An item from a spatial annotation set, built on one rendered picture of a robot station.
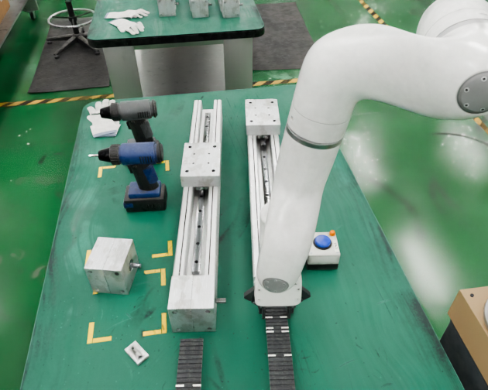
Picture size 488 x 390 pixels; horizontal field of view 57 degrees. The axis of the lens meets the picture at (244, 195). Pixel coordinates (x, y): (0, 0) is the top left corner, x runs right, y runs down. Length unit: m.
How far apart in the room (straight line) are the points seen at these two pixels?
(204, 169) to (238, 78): 1.45
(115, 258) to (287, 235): 0.52
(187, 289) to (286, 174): 0.42
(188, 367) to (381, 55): 0.71
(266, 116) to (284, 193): 0.78
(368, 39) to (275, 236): 0.33
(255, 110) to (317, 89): 0.91
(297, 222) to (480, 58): 0.36
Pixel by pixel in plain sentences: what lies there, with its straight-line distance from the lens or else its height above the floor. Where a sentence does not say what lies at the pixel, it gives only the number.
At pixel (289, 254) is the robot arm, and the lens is 0.74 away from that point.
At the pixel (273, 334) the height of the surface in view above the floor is 0.81.
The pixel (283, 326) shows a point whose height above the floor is 0.80.
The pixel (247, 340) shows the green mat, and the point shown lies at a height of 0.78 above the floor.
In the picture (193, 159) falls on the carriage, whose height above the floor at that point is 0.90.
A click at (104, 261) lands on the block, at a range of 1.12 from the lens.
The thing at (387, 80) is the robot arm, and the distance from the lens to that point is 0.60.
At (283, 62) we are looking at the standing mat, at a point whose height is 0.01.
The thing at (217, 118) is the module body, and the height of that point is 0.86.
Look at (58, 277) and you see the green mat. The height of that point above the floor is 0.78.
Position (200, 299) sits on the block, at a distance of 1.01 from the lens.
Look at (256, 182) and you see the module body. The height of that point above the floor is 0.86.
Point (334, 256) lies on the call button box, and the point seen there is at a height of 0.83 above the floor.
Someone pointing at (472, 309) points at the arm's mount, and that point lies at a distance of 1.10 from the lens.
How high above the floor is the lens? 1.70
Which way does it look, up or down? 42 degrees down
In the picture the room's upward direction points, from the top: 1 degrees counter-clockwise
